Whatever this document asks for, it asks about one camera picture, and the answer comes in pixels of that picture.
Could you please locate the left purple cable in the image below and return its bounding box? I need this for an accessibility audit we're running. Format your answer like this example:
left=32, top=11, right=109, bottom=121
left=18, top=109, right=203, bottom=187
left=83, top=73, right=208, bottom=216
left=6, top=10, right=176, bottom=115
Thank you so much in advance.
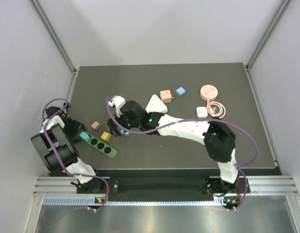
left=41, top=98, right=109, bottom=228

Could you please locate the blue plug adapter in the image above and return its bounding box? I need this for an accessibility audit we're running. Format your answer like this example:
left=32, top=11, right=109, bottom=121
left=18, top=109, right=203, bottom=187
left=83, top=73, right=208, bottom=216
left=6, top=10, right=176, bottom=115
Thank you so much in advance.
left=175, top=87, right=186, bottom=97

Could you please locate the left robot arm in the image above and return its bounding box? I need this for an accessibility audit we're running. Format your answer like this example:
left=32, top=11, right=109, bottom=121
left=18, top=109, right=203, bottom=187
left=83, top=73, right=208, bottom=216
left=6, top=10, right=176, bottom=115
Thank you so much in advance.
left=31, top=106, right=107, bottom=194

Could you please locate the dark teal plug adapter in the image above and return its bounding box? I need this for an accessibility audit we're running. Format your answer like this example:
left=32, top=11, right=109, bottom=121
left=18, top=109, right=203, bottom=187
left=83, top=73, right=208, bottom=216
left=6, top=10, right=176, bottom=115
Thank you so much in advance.
left=79, top=132, right=91, bottom=142

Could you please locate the pink coiled cable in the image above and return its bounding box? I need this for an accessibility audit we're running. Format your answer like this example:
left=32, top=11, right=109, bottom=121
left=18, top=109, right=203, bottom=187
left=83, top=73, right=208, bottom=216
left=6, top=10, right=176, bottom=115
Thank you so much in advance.
left=206, top=99, right=227, bottom=119

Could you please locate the white triangular power strip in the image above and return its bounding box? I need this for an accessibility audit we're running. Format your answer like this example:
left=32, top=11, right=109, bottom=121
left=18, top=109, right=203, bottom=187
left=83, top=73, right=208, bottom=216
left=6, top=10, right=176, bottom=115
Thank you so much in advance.
left=145, top=94, right=168, bottom=114

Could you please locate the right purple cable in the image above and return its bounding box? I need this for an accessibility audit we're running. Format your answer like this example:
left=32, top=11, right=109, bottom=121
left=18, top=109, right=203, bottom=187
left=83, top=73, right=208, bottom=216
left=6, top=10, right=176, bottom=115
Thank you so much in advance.
left=105, top=97, right=260, bottom=212

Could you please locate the pink round socket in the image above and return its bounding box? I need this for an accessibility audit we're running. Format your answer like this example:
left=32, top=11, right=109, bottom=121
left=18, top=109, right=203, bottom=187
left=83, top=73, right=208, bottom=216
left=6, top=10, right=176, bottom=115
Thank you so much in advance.
left=200, top=84, right=218, bottom=101

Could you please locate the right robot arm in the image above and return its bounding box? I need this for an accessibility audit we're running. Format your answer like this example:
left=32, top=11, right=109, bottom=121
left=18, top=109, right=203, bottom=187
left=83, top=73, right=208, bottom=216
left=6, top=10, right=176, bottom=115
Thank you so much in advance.
left=106, top=96, right=239, bottom=194

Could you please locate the purple cable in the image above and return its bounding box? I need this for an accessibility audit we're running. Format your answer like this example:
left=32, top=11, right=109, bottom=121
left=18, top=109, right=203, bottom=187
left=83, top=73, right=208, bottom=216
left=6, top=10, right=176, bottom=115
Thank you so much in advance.
left=41, top=98, right=109, bottom=228
left=105, top=97, right=260, bottom=212

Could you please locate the pink cube socket adapter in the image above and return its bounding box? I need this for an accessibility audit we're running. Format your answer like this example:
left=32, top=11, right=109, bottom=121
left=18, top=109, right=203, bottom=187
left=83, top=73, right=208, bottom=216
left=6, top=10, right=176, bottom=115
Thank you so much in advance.
left=159, top=90, right=174, bottom=103

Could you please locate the pink plug adapter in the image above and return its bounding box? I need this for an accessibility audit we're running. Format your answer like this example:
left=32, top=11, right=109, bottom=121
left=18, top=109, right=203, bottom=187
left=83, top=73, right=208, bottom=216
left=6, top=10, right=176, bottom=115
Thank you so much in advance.
left=91, top=121, right=103, bottom=132

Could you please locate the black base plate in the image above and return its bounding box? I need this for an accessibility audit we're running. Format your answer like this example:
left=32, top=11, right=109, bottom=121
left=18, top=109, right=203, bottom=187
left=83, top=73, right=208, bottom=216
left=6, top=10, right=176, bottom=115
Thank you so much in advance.
left=74, top=176, right=250, bottom=202

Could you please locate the yellow plug adapter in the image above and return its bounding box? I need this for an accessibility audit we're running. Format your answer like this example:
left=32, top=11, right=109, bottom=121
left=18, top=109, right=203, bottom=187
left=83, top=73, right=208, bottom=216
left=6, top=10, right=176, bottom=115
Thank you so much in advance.
left=101, top=132, right=112, bottom=142

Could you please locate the green power strip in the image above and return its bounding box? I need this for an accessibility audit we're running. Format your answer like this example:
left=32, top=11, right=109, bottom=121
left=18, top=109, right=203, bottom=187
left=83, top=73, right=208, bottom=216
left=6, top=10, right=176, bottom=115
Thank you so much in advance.
left=82, top=134, right=117, bottom=159

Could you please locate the white cylindrical plug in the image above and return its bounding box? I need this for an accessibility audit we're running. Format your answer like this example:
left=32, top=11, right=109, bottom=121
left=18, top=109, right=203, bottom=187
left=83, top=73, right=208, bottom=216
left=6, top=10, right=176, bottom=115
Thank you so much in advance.
left=196, top=106, right=208, bottom=118

